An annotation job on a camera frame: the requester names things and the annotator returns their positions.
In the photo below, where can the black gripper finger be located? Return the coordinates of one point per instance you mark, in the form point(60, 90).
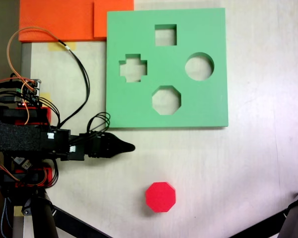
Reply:
point(121, 144)
point(121, 150)

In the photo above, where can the red octagonal pillar block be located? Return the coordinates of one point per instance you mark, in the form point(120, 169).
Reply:
point(161, 197)

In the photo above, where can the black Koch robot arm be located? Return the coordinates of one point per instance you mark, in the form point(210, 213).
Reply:
point(17, 138)

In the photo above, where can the orange foam block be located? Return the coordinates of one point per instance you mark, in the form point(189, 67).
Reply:
point(57, 19)

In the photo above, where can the red black table clamp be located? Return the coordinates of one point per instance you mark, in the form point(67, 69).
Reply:
point(43, 115)
point(48, 174)

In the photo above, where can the yellow tape piece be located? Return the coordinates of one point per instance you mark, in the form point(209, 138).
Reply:
point(53, 46)
point(18, 210)
point(46, 96)

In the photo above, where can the black tripod brace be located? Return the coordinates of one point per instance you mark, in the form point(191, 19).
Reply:
point(260, 225)
point(82, 224)

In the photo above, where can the small black circuit board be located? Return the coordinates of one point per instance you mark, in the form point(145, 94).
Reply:
point(21, 162)

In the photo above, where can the green black circuit board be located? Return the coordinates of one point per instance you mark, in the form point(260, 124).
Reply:
point(29, 93)

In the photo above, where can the black tripod leg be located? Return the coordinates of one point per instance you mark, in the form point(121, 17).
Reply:
point(295, 220)
point(43, 220)

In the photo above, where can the green shape sorter board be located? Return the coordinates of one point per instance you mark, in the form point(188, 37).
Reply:
point(201, 29)

